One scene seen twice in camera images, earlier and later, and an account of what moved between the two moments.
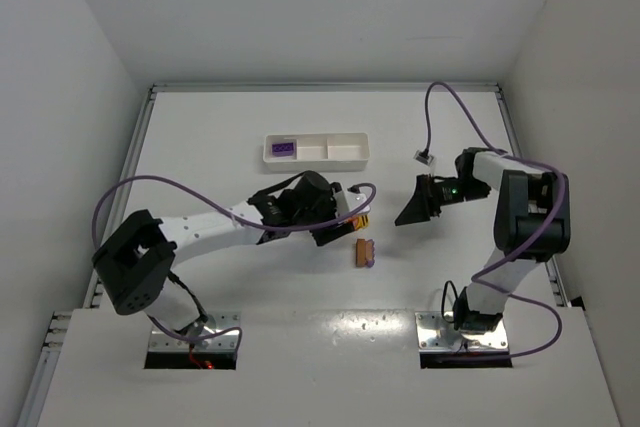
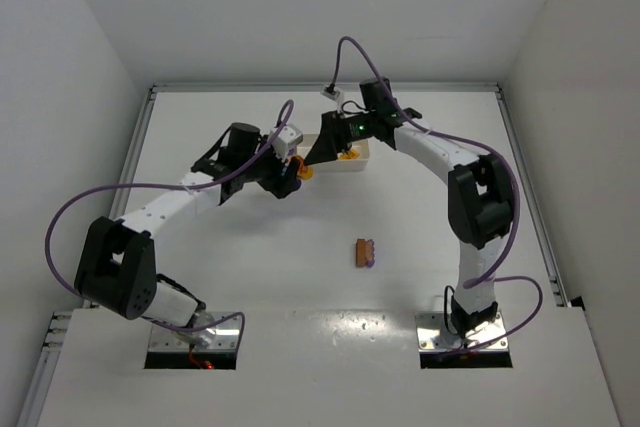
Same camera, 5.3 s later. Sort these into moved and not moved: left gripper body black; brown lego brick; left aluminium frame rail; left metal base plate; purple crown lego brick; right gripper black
Moved: right gripper black; left gripper body black
Not moved: brown lego brick; left metal base plate; purple crown lego brick; left aluminium frame rail
